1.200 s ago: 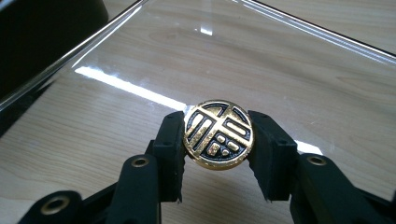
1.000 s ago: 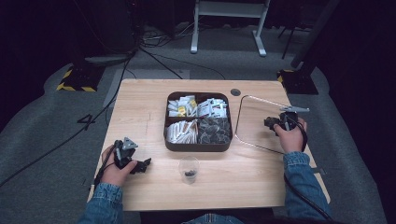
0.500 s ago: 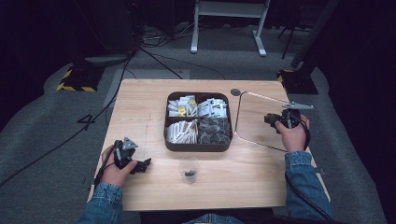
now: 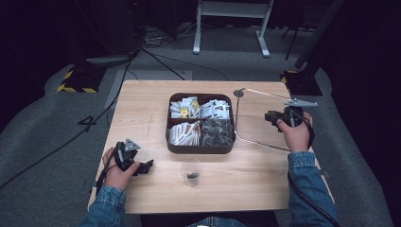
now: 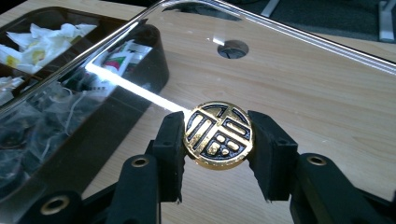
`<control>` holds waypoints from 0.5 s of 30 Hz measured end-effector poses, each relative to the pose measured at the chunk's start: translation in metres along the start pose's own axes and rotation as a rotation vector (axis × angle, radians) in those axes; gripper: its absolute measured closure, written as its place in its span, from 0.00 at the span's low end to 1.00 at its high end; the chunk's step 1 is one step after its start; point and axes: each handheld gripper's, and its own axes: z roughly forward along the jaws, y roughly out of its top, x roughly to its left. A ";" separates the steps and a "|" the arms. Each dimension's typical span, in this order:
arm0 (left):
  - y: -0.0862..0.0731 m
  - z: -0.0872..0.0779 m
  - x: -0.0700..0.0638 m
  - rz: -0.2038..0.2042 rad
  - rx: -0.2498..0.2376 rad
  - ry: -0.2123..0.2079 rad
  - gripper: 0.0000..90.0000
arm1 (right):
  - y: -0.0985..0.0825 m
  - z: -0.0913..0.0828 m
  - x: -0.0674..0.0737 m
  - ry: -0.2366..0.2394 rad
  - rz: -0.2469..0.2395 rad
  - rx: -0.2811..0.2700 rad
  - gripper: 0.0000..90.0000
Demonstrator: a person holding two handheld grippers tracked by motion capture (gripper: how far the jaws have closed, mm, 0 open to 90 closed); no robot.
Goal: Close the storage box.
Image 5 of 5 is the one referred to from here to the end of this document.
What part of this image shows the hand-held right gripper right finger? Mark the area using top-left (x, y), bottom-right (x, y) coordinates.
top-left (247, 109), bottom-right (390, 224)

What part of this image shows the pile of dark tea bags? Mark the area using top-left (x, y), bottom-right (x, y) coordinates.
top-left (0, 81), bottom-right (96, 195)

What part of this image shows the pile of white red-green packets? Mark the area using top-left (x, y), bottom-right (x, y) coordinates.
top-left (88, 39), bottom-right (154, 94)

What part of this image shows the dark square compartment box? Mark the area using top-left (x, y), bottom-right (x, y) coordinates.
top-left (0, 6), bottom-right (171, 204)

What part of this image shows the white metal desk frame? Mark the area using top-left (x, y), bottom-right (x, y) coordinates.
top-left (260, 0), bottom-right (396, 44)

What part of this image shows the pile of white brown stick packets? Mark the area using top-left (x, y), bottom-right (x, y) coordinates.
top-left (0, 76), bottom-right (25, 105)

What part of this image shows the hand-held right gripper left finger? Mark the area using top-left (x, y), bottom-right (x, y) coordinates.
top-left (106, 110), bottom-right (188, 224)

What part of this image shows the pile of white yellow packets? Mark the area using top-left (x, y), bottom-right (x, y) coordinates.
top-left (0, 21), bottom-right (98, 77)

